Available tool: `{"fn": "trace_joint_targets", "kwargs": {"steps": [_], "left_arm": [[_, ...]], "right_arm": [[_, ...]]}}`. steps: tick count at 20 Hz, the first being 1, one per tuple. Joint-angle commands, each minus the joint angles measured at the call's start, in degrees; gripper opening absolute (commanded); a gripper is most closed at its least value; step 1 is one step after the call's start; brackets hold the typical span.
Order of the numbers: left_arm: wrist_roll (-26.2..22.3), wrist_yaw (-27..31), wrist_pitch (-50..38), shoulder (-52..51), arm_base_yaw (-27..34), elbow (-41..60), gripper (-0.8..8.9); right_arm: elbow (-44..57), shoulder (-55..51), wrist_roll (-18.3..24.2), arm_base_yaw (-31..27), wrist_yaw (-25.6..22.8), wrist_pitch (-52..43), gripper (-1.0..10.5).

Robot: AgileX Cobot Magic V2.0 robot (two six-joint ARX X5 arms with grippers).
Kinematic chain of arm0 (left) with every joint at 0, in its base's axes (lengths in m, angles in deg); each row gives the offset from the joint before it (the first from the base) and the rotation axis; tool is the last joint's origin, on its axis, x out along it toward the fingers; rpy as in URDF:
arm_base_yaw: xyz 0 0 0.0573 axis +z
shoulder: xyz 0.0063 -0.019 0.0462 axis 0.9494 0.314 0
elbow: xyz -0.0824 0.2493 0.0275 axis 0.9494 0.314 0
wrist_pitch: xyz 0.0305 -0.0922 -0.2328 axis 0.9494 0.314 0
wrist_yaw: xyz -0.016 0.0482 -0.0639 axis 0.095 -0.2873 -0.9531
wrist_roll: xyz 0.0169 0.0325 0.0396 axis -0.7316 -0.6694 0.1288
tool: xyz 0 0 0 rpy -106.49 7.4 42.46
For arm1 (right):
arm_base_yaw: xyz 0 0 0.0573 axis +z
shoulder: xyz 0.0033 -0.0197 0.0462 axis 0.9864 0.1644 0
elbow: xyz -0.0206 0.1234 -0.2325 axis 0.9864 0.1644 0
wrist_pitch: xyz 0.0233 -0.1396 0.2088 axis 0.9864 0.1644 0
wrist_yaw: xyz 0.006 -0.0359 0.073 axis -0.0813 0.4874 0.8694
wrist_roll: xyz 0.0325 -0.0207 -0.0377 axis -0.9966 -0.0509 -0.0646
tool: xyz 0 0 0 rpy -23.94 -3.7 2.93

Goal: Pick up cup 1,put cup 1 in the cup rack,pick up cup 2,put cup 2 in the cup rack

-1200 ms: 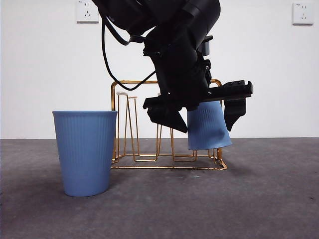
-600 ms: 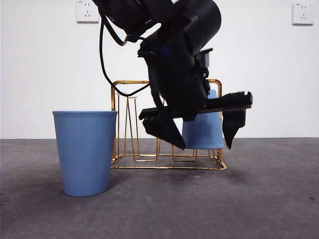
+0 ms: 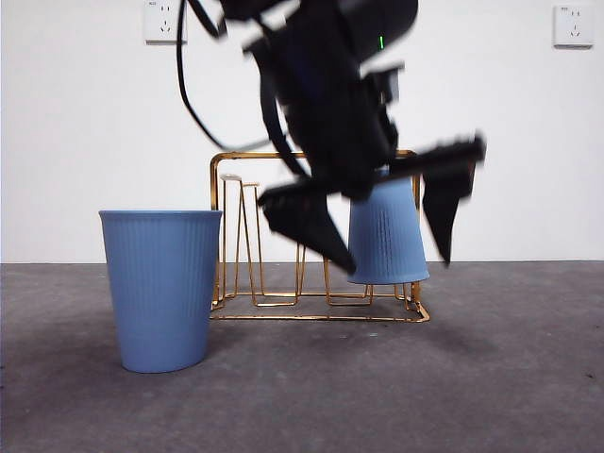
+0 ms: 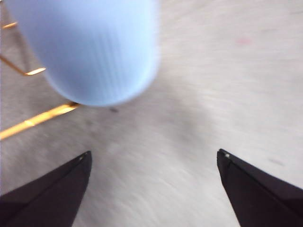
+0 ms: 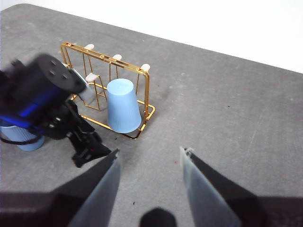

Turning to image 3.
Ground gold wire cup rack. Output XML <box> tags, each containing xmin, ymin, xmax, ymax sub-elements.
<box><xmin>208</xmin><ymin>149</ymin><xmax>431</xmax><ymax>323</ymax></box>

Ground white wall power socket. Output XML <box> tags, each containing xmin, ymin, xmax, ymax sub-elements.
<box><xmin>552</xmin><ymin>4</ymin><xmax>596</xmax><ymax>50</ymax></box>
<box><xmin>143</xmin><ymin>0</ymin><xmax>189</xmax><ymax>46</ymax></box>

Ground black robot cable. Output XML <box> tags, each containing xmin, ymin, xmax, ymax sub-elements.
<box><xmin>187</xmin><ymin>0</ymin><xmax>226</xmax><ymax>39</ymax></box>
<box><xmin>176</xmin><ymin>0</ymin><xmax>277</xmax><ymax>150</ymax></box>

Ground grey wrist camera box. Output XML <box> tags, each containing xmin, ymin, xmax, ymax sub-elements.
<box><xmin>362</xmin><ymin>65</ymin><xmax>403</xmax><ymax>108</ymax></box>

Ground blue ribbed plastic cup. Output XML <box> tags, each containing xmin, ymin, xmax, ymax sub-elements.
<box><xmin>346</xmin><ymin>169</ymin><xmax>431</xmax><ymax>286</ymax></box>
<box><xmin>98</xmin><ymin>210</ymin><xmax>224</xmax><ymax>374</ymax></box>

